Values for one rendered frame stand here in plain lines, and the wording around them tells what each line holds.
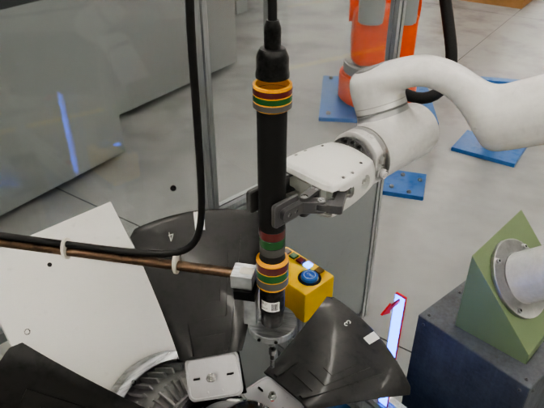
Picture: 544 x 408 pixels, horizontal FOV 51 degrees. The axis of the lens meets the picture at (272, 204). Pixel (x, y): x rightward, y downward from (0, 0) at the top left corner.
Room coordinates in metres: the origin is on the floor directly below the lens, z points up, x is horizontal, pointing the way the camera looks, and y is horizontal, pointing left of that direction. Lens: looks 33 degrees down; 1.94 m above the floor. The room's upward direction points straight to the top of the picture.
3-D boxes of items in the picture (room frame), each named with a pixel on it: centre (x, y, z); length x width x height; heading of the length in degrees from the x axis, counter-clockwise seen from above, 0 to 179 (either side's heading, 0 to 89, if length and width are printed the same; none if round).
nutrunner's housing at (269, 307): (0.58, 0.00, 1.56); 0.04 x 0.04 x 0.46
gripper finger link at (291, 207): (0.57, -0.03, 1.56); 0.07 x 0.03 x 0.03; 134
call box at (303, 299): (1.04, -0.06, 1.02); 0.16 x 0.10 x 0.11; 44
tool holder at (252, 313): (0.58, 0.01, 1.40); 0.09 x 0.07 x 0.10; 79
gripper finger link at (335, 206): (0.61, -0.08, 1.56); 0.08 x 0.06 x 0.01; 14
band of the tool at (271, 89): (0.58, 0.00, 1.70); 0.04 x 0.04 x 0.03
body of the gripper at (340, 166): (0.66, -0.08, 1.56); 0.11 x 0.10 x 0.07; 134
